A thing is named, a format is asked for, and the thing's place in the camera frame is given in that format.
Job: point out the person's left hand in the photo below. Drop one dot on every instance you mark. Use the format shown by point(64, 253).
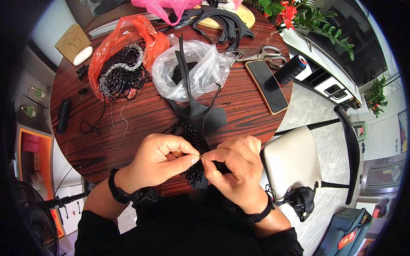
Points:
point(145, 163)

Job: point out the person's right hand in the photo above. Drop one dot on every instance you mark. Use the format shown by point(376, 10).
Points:
point(243, 172)

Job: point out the black beaded shoe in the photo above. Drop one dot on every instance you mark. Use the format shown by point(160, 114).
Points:
point(195, 118)

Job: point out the black wrist band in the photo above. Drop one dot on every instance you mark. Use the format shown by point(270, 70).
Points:
point(256, 214)
point(128, 193)

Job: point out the chair with white seat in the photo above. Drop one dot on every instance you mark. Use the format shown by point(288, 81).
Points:
point(291, 160)

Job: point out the black plastic bag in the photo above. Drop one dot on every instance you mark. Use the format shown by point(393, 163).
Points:
point(301, 200)

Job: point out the person's body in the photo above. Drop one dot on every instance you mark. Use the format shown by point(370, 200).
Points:
point(185, 230)

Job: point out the white drawer cabinet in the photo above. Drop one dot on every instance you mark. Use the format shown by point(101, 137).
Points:
point(72, 211)

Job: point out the smartphone with gold case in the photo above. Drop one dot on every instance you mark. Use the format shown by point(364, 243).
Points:
point(267, 86)

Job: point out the bundle of black bead strands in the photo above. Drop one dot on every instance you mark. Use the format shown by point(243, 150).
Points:
point(123, 72)

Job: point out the small black binder clip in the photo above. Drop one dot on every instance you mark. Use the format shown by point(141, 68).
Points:
point(83, 92)

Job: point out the black oblong case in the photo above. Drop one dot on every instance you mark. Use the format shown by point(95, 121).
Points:
point(63, 115)

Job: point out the clear bag of black beads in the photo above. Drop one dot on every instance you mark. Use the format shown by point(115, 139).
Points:
point(205, 70)

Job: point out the black thread spool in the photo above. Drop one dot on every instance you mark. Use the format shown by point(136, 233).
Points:
point(288, 72)

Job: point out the orange shelf unit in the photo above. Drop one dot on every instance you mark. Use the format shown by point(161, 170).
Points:
point(35, 160)

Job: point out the blue bag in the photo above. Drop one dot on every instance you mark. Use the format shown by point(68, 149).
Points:
point(342, 230)

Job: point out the small thread snips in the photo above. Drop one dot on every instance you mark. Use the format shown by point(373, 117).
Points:
point(236, 57)

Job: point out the black standing fan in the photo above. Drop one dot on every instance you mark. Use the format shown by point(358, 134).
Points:
point(41, 220)

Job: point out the silver scissors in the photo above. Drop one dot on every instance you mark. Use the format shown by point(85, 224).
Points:
point(267, 54)

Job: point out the white oval case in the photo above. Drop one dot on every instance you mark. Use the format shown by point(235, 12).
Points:
point(83, 55)

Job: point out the white television cabinet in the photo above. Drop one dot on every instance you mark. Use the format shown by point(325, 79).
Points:
point(323, 73)

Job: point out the orange plastic bag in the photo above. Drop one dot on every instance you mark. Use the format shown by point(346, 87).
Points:
point(134, 32)

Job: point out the brown cardboard box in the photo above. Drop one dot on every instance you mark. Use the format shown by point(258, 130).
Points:
point(72, 43)

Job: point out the stack of papers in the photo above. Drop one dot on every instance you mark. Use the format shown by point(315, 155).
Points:
point(105, 27)

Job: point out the pile of black shoe uppers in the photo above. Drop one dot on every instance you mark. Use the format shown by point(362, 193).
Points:
point(225, 24)

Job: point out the small green potted plant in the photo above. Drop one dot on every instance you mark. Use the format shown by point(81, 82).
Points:
point(376, 96)

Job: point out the pink plastic bag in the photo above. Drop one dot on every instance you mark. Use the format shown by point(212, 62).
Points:
point(163, 8)

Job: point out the round yellow board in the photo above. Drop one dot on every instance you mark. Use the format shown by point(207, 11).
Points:
point(245, 16)

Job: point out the green plant with red bow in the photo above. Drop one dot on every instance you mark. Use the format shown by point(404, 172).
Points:
point(307, 19)

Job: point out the black television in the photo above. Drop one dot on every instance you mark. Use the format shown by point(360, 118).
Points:
point(352, 41)

